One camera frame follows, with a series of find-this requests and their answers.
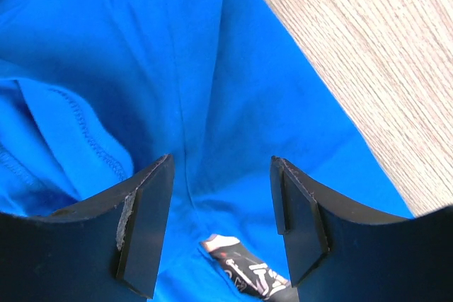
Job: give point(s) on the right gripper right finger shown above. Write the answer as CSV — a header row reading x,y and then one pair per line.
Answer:
x,y
341,250

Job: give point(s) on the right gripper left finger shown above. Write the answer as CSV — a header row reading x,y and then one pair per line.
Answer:
x,y
105,248

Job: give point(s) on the blue t shirt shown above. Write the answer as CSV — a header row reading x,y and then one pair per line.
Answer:
x,y
93,91

